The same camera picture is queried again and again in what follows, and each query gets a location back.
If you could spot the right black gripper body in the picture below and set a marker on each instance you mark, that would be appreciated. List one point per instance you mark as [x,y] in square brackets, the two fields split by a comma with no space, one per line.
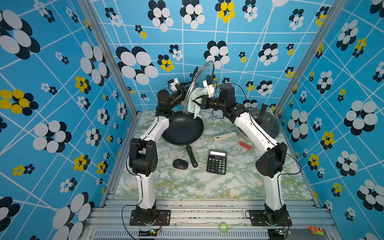
[214,103]

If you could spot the right green circuit board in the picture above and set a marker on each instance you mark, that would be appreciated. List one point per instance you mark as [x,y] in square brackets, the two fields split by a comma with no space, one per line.
[276,234]

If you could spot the black frying pan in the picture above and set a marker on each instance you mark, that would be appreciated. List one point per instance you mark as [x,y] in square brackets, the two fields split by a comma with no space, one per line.
[183,131]

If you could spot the left green circuit board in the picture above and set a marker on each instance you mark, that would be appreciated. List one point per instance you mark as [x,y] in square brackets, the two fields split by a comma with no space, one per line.
[149,233]

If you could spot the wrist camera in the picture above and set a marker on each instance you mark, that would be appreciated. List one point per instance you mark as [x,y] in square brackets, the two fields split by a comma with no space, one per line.
[172,84]
[209,87]

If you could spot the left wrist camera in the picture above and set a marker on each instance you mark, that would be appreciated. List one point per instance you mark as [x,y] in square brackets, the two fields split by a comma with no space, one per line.
[172,84]

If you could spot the black computer mouse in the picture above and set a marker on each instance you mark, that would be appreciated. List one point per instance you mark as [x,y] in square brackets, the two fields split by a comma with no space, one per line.
[180,164]

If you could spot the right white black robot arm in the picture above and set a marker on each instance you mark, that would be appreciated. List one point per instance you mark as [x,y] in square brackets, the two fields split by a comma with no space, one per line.
[273,154]

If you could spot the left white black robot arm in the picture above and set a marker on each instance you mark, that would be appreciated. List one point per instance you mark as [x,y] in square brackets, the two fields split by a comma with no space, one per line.
[143,157]

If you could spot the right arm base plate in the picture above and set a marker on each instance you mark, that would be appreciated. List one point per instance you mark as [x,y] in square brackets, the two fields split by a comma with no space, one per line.
[262,218]

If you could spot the brown pan with cream handle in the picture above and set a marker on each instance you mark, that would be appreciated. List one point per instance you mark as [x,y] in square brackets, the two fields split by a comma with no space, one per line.
[229,135]

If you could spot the green circuit board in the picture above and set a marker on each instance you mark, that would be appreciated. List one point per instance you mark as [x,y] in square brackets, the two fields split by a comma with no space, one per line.
[276,234]
[149,233]

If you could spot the aluminium frame rail base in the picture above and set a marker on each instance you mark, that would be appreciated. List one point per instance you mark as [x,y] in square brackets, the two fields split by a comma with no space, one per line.
[199,220]

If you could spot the green tape roll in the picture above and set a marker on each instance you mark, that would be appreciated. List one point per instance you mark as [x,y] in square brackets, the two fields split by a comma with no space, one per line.
[223,228]

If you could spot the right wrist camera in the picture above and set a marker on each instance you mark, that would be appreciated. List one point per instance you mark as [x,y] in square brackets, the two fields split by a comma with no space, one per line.
[209,87]

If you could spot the light teal microfiber cloth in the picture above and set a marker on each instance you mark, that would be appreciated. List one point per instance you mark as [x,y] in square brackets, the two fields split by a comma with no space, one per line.
[195,96]

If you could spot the orange toy car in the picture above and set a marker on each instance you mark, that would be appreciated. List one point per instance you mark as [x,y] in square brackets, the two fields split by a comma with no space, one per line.
[316,230]

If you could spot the glass pot lid black handle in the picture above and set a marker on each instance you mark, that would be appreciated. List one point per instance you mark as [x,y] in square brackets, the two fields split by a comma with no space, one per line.
[266,120]

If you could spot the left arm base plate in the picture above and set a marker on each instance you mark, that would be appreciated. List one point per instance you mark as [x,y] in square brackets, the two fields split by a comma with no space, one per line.
[150,218]

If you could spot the black desk calculator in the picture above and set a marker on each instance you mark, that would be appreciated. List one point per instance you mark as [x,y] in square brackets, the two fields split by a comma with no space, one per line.
[217,162]

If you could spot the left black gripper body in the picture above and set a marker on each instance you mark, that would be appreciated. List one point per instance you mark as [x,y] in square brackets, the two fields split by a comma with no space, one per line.
[177,98]

